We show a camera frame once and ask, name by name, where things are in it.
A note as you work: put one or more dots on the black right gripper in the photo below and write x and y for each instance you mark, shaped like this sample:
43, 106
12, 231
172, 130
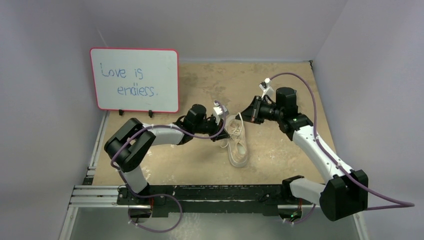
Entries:
257, 110

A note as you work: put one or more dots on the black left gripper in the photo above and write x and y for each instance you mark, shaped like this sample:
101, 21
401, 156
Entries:
218, 125

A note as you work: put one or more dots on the beige canvas sneaker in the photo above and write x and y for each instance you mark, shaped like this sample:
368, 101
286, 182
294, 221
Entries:
234, 162

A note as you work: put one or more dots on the white shoelace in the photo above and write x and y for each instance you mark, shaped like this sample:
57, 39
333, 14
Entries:
237, 143

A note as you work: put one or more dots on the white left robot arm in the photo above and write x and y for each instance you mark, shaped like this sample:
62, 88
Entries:
130, 144

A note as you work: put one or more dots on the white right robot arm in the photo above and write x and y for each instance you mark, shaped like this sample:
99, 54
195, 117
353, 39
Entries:
343, 192

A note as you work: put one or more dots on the red framed whiteboard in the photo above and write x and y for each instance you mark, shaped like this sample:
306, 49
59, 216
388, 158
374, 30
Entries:
136, 79

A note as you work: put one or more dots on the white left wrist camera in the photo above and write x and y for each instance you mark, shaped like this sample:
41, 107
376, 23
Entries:
220, 111

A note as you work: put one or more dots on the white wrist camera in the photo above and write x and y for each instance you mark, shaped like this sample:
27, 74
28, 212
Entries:
220, 111
266, 88

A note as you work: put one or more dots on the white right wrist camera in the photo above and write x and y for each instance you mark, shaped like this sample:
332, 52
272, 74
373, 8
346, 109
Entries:
266, 88

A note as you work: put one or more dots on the silver aluminium frame rails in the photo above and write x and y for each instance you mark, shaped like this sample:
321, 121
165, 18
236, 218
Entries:
94, 214

